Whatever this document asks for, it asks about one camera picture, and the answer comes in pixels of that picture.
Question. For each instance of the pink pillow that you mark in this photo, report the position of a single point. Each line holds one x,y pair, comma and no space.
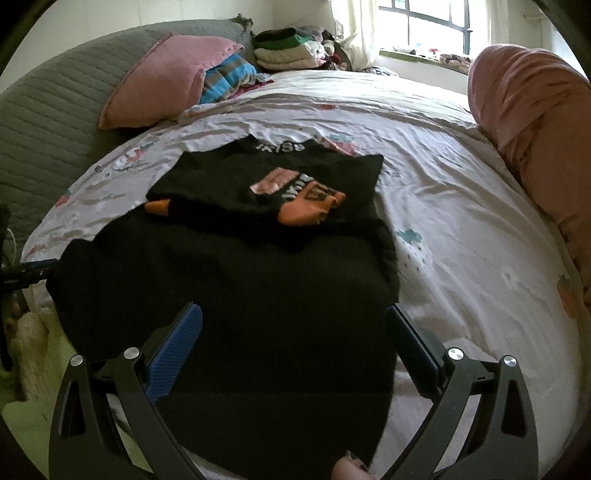
161,78

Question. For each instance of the window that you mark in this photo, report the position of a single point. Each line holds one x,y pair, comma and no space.
425,27

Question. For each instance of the small floral cloth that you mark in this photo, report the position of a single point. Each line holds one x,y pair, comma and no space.
455,57

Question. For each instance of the person's right hand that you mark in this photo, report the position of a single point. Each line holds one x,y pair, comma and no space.
351,468

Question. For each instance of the black sweater with orange cuffs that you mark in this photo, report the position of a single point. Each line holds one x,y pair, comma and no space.
231,277

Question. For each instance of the white plush cloth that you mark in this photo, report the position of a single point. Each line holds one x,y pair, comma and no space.
30,350

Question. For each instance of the stack of folded clothes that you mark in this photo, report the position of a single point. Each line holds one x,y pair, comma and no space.
286,55

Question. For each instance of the green windowsill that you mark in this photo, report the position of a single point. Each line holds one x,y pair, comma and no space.
406,56

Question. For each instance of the green quilted headboard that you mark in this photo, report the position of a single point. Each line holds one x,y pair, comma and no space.
55,115

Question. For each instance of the pile of loose clothes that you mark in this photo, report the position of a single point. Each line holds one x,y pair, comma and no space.
337,50

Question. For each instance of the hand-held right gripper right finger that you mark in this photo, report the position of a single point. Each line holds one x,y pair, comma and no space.
415,350

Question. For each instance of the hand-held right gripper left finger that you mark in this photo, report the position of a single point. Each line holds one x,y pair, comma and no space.
178,355

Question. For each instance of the blue striped cloth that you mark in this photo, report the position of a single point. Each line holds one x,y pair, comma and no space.
231,74

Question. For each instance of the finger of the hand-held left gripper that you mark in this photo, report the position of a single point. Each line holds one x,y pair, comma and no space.
39,267

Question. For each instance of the strawberry printed bed sheet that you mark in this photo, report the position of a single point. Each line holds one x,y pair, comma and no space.
461,207

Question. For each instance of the pink rolled blanket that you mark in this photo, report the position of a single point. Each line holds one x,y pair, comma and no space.
531,101

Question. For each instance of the green fleece garment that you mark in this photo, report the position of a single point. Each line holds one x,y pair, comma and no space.
23,415

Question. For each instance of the white curtain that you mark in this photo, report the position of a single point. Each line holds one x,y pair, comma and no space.
503,23
355,32

